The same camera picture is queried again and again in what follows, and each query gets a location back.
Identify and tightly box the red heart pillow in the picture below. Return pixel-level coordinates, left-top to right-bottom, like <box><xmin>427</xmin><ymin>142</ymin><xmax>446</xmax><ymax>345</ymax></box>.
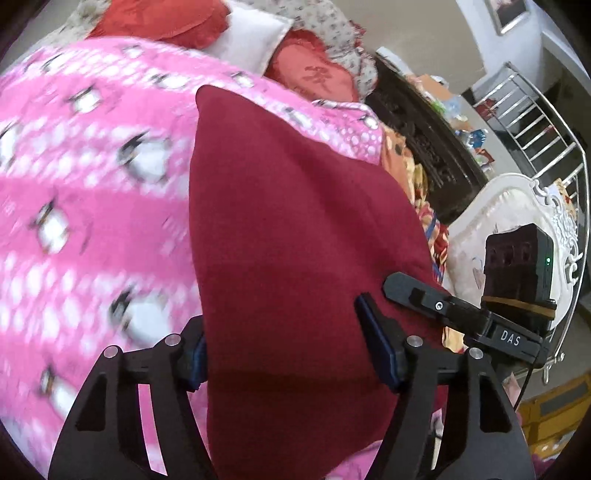
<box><xmin>88</xmin><ymin>0</ymin><xmax>232</xmax><ymax>49</ymax></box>
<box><xmin>263</xmin><ymin>30</ymin><xmax>361</xmax><ymax>102</ymax></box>

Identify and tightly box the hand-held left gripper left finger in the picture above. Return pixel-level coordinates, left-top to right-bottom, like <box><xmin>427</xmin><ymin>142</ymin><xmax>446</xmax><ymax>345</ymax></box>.
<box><xmin>47</xmin><ymin>315</ymin><xmax>218</xmax><ymax>480</ymax></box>

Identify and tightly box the pink penguin blanket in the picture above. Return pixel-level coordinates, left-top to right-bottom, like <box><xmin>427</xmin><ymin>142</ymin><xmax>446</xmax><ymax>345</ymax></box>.
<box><xmin>0</xmin><ymin>37</ymin><xmax>384</xmax><ymax>480</ymax></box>

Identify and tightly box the floral pillow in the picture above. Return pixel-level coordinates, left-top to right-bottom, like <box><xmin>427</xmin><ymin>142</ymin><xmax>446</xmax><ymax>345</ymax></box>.
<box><xmin>51</xmin><ymin>0</ymin><xmax>379</xmax><ymax>100</ymax></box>

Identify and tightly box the metal rack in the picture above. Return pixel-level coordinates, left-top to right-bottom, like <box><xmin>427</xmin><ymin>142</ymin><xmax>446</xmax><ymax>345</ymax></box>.
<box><xmin>471</xmin><ymin>62</ymin><xmax>591</xmax><ymax>222</ymax></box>

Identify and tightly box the dark carved wooden headboard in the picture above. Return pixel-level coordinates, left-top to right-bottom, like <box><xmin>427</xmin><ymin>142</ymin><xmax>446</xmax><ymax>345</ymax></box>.
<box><xmin>365</xmin><ymin>51</ymin><xmax>490</xmax><ymax>222</ymax></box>

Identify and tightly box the orange printed blanket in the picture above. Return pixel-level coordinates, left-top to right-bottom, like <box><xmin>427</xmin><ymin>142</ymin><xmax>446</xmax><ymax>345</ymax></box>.
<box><xmin>381</xmin><ymin>127</ymin><xmax>467</xmax><ymax>356</ymax></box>

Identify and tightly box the maroon garment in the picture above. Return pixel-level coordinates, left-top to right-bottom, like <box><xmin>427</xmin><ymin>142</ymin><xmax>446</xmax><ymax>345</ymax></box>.
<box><xmin>188</xmin><ymin>84</ymin><xmax>448</xmax><ymax>480</ymax></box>

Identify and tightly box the pile of colourful packets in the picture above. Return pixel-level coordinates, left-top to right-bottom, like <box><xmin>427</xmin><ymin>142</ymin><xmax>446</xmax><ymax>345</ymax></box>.
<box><xmin>416</xmin><ymin>74</ymin><xmax>495</xmax><ymax>167</ymax></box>

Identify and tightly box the white pillow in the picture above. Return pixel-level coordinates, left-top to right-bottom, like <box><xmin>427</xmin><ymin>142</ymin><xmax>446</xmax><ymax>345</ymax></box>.
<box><xmin>210</xmin><ymin>0</ymin><xmax>294</xmax><ymax>63</ymax></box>

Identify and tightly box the white ornate headboard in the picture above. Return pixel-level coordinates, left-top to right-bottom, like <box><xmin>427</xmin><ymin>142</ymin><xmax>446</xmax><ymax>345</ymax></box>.
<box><xmin>443</xmin><ymin>173</ymin><xmax>585</xmax><ymax>370</ymax></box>

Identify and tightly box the framed wall picture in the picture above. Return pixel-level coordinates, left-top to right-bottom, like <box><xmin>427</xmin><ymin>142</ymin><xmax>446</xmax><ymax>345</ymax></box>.
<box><xmin>489</xmin><ymin>0</ymin><xmax>532</xmax><ymax>35</ymax></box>

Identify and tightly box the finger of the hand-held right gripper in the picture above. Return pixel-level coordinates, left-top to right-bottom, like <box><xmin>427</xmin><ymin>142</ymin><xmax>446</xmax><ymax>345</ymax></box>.
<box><xmin>382</xmin><ymin>271</ymin><xmax>491</xmax><ymax>334</ymax></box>

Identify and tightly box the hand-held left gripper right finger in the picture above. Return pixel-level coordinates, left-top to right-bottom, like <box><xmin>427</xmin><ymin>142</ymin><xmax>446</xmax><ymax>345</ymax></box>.
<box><xmin>355</xmin><ymin>293</ymin><xmax>536</xmax><ymax>480</ymax></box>

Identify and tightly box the black cable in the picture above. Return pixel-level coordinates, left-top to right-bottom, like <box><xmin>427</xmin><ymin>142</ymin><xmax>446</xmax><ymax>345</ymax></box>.
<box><xmin>515</xmin><ymin>364</ymin><xmax>535</xmax><ymax>416</ymax></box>

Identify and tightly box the yellow box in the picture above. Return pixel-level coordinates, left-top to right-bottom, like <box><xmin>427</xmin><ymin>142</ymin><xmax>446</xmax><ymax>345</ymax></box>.
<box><xmin>517</xmin><ymin>374</ymin><xmax>591</xmax><ymax>457</ymax></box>

